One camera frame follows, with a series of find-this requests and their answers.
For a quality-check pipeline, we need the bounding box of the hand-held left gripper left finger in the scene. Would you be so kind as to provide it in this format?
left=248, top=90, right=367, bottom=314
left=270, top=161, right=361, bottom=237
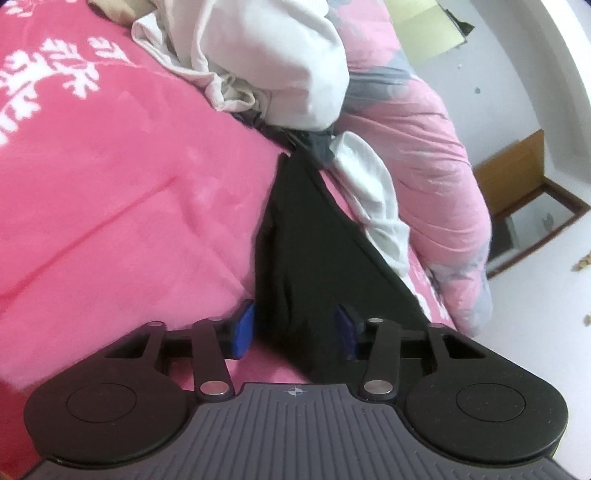
left=104, top=299, right=257, bottom=400

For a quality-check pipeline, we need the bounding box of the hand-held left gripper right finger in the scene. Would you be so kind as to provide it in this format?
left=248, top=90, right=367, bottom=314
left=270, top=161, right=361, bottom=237
left=335, top=302, right=486, bottom=400

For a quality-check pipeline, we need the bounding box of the black garment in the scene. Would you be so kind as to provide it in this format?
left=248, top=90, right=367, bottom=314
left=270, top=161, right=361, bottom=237
left=253, top=150, right=433, bottom=384

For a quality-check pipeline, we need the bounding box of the small white garment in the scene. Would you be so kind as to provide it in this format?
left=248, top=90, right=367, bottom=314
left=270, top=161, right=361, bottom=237
left=329, top=131, right=411, bottom=278

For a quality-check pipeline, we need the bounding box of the dark grey garment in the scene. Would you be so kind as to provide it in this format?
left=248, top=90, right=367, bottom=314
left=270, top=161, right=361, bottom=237
left=233, top=108, right=339, bottom=168

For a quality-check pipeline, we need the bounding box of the pink floral blanket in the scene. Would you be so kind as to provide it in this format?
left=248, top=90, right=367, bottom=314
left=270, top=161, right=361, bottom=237
left=0, top=0, right=462, bottom=480

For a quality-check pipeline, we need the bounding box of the pink and grey quilt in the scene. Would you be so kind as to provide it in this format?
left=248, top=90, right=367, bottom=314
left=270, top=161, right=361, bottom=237
left=323, top=0, right=493, bottom=337

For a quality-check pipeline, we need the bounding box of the wooden chair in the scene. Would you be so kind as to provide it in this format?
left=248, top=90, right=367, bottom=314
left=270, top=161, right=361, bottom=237
left=475, top=129, right=591, bottom=280

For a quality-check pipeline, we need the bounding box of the large white garment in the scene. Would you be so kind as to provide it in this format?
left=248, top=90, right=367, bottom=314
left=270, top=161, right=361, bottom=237
left=131, top=0, right=350, bottom=133

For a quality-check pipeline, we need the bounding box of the pale yellow wardrobe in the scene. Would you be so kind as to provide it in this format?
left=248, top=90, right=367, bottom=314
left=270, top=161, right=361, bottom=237
left=383, top=0, right=463, bottom=62

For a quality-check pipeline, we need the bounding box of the beige cloth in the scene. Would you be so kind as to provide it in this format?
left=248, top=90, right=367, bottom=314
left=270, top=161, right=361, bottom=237
left=88, top=0, right=154, bottom=27

